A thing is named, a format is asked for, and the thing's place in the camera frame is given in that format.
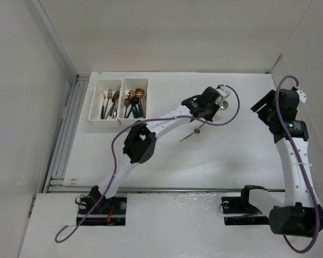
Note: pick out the right white container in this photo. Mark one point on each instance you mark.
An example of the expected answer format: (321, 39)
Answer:
(132, 84)

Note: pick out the gold fork teal handle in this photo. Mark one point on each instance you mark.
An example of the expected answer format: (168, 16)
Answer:
(103, 102)

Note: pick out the aluminium rail frame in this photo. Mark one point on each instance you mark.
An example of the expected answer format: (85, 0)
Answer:
(60, 153)

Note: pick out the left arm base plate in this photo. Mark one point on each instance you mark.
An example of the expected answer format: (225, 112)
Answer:
(113, 214)

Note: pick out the white container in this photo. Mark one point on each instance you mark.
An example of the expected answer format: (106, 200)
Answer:
(132, 84)
(96, 104)

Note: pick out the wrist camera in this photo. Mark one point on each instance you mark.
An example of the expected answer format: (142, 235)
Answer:
(224, 91)
(302, 96)

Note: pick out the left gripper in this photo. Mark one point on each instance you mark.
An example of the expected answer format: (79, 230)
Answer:
(208, 117)

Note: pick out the black round ladle spoon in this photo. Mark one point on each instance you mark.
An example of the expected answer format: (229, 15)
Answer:
(134, 100)

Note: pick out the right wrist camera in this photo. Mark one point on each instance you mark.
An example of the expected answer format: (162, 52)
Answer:
(302, 96)

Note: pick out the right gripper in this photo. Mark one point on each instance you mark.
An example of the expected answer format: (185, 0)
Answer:
(269, 99)

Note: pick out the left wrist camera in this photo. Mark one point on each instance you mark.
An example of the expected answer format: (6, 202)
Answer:
(224, 91)

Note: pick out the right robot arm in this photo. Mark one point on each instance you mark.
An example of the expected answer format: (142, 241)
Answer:
(294, 216)

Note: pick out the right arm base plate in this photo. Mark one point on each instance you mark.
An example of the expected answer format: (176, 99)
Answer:
(238, 213)

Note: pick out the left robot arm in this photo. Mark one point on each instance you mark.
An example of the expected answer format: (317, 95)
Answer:
(139, 145)

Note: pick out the left white container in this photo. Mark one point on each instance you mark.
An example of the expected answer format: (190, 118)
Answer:
(96, 104)

